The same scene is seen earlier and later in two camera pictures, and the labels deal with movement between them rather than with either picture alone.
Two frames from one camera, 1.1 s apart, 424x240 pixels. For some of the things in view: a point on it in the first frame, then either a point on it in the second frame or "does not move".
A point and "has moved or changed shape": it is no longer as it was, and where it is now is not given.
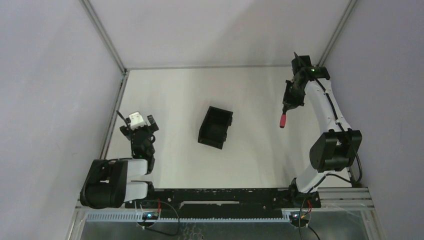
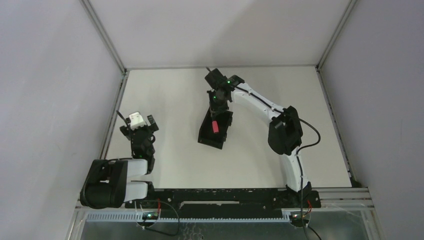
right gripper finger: [287, 104] → [212, 110]
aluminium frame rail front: [346, 198] does not move
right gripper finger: [296, 100] → [223, 108]
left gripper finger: [124, 130] does not move
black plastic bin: [214, 129] does not move
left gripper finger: [154, 126] does not move
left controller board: [150, 216] does not move
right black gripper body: [294, 89] → [214, 96]
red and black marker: [282, 120] has moved or changed shape
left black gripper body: [139, 130] does not move
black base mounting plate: [227, 198] does not move
